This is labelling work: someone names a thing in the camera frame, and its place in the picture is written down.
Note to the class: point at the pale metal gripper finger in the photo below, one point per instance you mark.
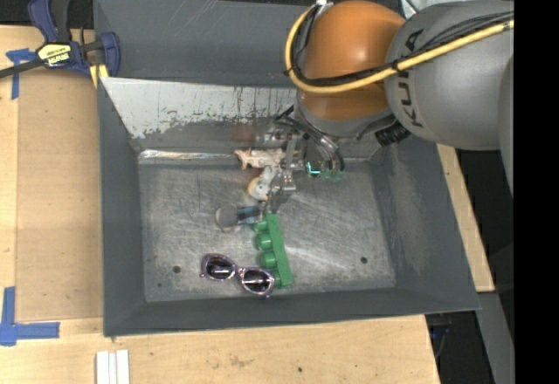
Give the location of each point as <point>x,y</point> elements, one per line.
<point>275,194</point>
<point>290,185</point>

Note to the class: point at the white and tan toy figure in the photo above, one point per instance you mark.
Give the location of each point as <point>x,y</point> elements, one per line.
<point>260,186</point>

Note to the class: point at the beige toy animal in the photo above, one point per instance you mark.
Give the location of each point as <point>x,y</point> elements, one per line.
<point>257,156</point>

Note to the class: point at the green block with round pegs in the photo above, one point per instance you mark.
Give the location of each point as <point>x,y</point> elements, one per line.
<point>277,248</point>

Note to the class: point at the purple sunglasses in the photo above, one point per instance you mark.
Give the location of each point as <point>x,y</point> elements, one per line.
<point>238,275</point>

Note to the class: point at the grey metal bin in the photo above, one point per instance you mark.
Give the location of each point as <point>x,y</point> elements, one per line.
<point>183,207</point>

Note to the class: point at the pale wood flat board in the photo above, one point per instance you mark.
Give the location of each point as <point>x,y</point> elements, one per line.
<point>57,199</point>

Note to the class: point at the black cylinder on white bracket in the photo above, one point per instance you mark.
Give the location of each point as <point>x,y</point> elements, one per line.
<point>392,134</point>

